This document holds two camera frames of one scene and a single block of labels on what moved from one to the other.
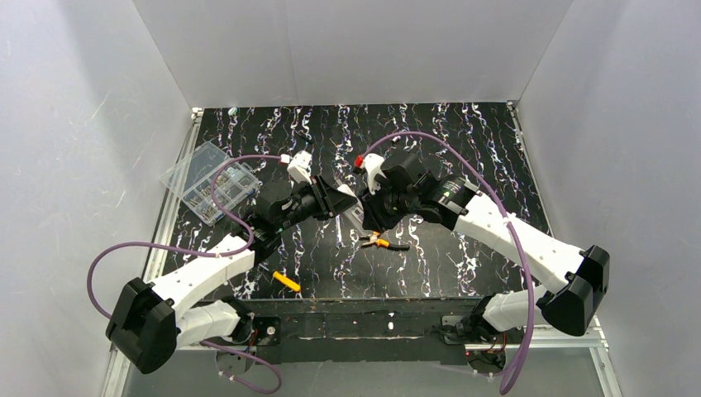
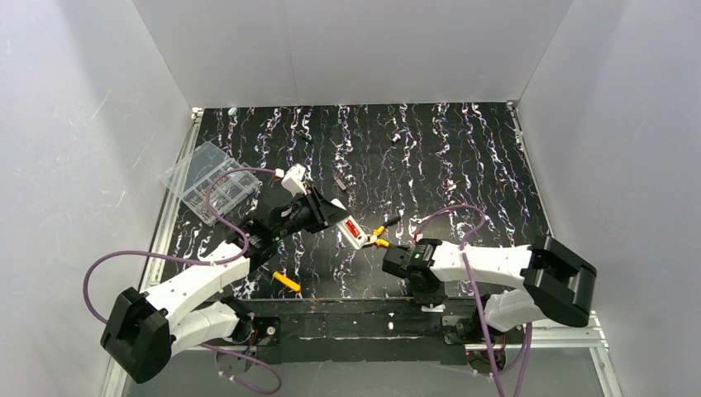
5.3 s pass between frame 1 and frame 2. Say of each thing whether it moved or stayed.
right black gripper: moved
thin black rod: stayed
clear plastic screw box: stayed
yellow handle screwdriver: stayed
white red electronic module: moved
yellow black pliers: stayed
